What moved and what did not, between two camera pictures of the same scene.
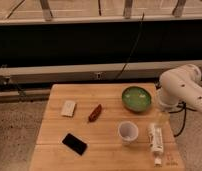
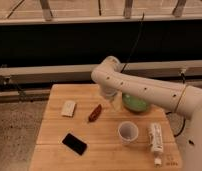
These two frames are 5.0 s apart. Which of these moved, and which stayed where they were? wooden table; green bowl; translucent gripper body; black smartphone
Moved: translucent gripper body
Stayed: green bowl; black smartphone; wooden table
